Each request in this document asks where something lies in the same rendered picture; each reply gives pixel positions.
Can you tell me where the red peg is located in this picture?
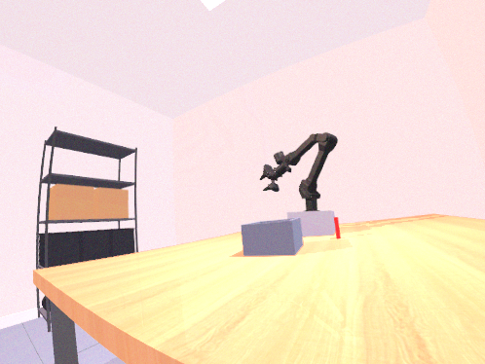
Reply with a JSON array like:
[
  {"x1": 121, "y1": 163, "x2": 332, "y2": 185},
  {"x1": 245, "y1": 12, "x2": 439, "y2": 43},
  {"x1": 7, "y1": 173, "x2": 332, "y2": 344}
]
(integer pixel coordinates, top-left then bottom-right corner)
[{"x1": 334, "y1": 217, "x2": 340, "y2": 238}]

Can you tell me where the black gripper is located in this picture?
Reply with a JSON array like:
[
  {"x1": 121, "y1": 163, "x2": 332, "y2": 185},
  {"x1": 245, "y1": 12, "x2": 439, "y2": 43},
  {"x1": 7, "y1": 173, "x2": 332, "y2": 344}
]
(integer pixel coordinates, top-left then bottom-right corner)
[{"x1": 259, "y1": 164, "x2": 283, "y2": 192}]

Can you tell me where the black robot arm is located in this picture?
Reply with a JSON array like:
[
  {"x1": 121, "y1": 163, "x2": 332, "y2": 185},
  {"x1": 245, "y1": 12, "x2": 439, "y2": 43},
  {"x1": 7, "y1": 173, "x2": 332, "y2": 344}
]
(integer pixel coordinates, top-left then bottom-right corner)
[{"x1": 263, "y1": 132, "x2": 338, "y2": 211}]

